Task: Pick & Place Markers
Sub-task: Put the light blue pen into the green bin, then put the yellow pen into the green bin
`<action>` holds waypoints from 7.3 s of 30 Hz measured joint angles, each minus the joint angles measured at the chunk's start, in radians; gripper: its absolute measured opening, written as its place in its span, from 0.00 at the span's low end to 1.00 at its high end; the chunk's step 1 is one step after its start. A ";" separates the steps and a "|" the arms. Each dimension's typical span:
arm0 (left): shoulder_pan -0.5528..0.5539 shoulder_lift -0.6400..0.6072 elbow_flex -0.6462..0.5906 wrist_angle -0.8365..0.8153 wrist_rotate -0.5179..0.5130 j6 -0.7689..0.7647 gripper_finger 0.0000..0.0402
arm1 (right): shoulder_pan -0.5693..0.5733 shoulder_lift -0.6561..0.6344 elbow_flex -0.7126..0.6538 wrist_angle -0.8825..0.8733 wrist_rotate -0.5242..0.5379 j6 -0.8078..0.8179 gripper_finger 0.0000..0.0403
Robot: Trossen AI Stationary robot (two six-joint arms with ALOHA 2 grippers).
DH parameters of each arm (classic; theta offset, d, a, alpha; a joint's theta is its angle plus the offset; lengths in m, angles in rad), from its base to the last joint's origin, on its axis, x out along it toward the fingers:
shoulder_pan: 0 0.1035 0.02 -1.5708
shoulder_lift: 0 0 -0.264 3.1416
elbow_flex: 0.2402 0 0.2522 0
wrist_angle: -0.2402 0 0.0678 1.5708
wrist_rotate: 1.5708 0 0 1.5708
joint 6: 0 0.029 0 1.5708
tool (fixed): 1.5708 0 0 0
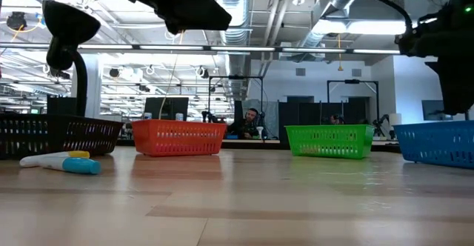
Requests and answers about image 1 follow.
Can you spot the blue plastic basket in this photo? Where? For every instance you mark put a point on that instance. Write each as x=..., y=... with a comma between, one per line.
x=437, y=142

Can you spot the white cylinder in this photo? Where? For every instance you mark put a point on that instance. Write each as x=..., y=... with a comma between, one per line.
x=395, y=119

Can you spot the black round ceiling fixture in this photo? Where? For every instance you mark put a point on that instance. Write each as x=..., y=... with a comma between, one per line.
x=16, y=20

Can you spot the person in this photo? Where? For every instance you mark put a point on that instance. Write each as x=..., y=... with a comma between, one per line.
x=337, y=119
x=248, y=125

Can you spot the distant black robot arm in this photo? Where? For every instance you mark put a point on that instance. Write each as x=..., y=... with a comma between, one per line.
x=381, y=125

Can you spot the black computer monitor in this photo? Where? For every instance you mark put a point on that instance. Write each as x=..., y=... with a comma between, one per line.
x=166, y=107

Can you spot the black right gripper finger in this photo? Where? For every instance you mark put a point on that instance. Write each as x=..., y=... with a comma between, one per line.
x=457, y=90

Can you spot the black plastic basket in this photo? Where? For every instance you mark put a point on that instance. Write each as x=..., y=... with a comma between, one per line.
x=55, y=135

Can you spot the black box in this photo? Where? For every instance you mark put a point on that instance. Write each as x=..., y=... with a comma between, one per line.
x=61, y=107

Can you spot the blue cap white marker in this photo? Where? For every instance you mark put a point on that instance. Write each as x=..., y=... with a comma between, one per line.
x=83, y=165

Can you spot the black partition panels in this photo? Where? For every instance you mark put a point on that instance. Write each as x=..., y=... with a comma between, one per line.
x=311, y=112

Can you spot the black station frame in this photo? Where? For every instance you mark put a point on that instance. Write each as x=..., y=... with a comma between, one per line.
x=235, y=77
x=352, y=81

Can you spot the long ceiling light bar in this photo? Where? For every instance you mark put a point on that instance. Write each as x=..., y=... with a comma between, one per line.
x=240, y=48

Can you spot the green plastic basket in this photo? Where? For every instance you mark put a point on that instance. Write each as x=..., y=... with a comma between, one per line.
x=329, y=142

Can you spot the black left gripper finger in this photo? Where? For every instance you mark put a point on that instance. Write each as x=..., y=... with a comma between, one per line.
x=196, y=9

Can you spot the dark wall monitor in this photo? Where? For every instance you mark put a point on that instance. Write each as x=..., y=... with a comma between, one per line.
x=431, y=109

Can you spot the orange plastic basket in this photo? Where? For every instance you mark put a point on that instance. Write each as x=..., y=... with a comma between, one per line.
x=177, y=138

